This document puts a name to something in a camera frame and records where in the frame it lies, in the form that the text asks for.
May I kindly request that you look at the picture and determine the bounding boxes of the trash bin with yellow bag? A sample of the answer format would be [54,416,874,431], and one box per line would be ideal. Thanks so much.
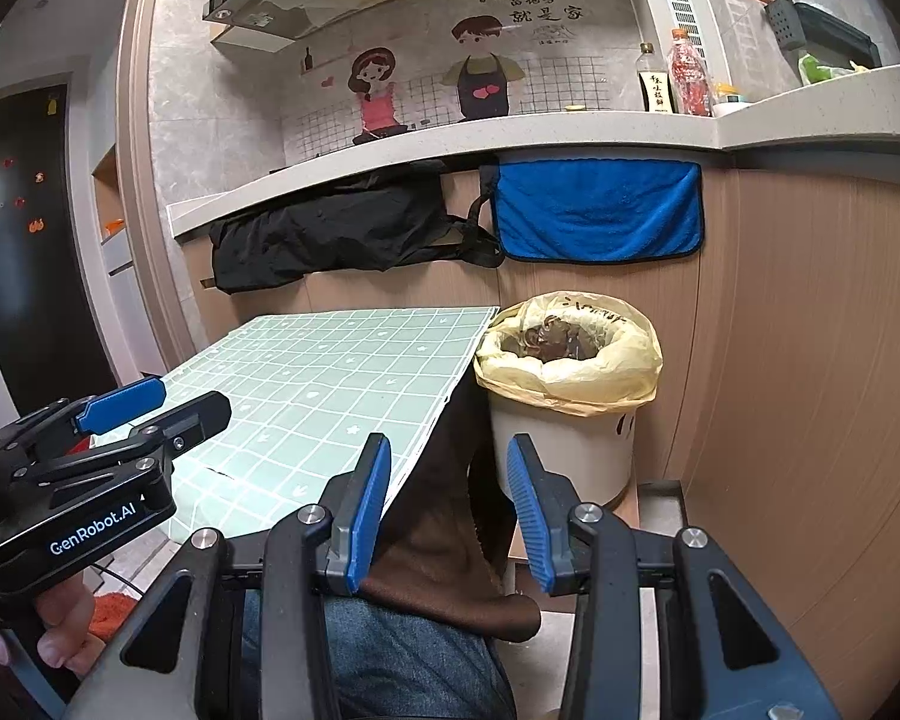
[473,291,663,504]

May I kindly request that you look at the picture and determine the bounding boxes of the white kitchen countertop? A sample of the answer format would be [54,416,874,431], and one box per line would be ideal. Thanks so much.
[169,65,900,238]

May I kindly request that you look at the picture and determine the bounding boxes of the person left hand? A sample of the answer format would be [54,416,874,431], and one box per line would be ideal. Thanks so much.
[0,574,105,678]

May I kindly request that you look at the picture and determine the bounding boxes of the black refrigerator door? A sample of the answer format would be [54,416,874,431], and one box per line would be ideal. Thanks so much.
[0,85,116,415]

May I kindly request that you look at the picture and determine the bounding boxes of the green grid table mat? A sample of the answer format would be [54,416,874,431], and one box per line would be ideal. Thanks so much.
[159,307,497,543]

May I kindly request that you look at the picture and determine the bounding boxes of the brown skirt and jeans legs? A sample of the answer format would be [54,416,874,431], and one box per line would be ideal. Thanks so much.
[238,369,543,720]

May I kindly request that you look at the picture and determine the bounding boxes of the black hanging cloth bag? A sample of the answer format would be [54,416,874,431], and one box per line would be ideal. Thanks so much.
[209,161,504,294]

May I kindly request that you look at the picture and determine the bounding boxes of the blue hanging towel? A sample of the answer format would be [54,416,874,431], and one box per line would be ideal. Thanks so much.
[481,158,706,265]

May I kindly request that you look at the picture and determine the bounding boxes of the oil bottle yellow label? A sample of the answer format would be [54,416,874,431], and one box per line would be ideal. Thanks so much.
[635,43,678,114]

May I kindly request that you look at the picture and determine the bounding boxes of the white bowl on counter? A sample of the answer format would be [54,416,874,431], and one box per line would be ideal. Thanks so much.
[712,99,749,119]

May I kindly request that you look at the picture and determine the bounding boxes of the red filled plastic bottle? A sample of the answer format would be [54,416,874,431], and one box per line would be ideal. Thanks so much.
[668,28,713,117]

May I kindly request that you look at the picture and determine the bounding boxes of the green plastic bag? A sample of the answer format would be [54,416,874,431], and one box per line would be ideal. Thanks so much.
[797,52,868,86]

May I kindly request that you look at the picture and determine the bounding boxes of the cartoon wall sticker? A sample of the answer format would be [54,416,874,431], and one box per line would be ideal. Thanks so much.
[294,0,600,156]

